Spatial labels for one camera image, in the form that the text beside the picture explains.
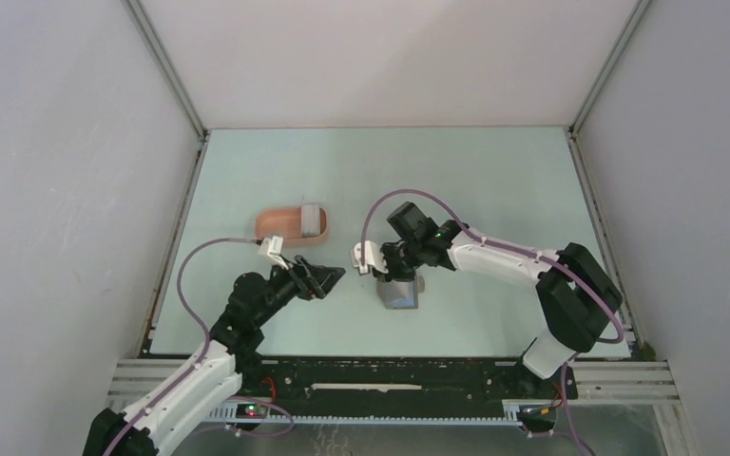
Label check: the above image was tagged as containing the peach plastic card tray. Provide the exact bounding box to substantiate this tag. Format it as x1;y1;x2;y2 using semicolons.
255;205;329;248

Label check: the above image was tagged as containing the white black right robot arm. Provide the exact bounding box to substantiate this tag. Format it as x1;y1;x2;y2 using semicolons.
352;201;624;397

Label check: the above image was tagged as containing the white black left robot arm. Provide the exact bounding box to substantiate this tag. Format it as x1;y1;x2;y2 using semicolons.
83;256;346;455

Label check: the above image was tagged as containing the aluminium frame rail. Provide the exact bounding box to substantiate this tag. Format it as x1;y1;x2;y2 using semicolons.
107;358;185;402

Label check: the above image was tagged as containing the white cable duct strip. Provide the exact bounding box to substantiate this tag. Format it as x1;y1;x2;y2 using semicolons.
202;402;522;427

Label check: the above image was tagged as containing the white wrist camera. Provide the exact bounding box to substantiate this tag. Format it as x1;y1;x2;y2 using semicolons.
258;236;291;270
351;240;387;276

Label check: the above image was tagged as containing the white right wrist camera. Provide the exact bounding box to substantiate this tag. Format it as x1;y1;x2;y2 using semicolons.
351;240;387;276

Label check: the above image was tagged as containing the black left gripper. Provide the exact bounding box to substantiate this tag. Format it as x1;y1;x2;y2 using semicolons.
253;254;344;328

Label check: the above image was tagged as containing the stack of credit cards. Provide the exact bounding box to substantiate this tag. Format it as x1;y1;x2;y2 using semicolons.
300;204;322;238

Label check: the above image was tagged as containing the taupe leather card holder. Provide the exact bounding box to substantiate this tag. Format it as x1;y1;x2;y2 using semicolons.
376;275;426;310

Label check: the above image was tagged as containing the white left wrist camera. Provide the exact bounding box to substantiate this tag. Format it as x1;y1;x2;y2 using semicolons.
258;236;291;270

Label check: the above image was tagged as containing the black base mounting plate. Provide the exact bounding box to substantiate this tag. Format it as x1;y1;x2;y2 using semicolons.
240;356;578;419

